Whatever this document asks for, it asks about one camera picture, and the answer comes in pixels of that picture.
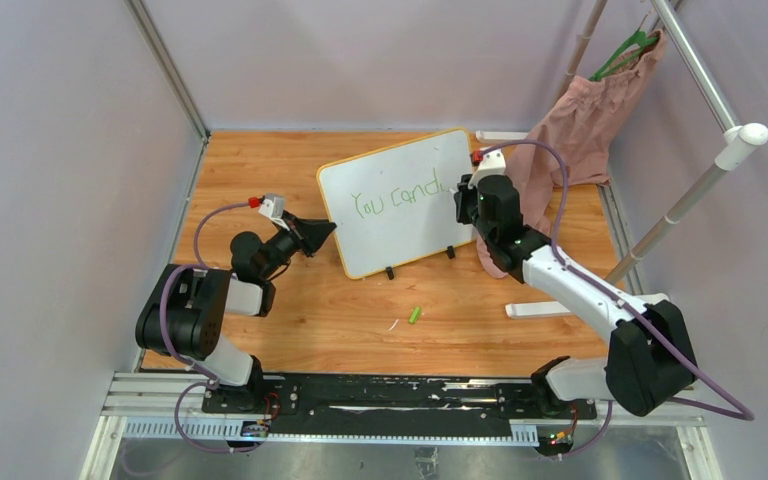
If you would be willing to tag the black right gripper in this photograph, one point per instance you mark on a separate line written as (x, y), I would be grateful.
(483, 177)

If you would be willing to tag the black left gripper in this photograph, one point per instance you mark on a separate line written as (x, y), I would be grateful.
(311, 234)

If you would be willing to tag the yellow-framed whiteboard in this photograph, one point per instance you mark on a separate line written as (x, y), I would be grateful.
(391, 205)

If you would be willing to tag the green marker cap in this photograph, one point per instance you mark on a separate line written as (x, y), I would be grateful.
(415, 315)

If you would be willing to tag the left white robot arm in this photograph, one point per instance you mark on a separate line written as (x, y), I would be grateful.
(183, 315)

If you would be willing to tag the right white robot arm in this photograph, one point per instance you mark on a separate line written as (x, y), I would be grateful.
(650, 357)

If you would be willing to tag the pink cloth shorts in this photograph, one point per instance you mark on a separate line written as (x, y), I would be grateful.
(580, 127)

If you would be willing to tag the green clothes hanger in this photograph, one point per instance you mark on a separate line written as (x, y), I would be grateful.
(630, 50)

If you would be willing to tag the white metal clothes rack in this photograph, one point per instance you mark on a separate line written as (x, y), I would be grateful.
(714, 263)

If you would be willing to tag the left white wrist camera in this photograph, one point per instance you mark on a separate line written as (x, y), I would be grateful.
(272, 207)

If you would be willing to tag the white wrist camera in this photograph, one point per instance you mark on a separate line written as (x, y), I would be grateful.
(272, 207)
(487, 163)

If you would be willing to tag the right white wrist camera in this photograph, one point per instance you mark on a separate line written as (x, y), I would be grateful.
(487, 163)

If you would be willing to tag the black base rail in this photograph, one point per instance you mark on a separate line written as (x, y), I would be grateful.
(346, 409)

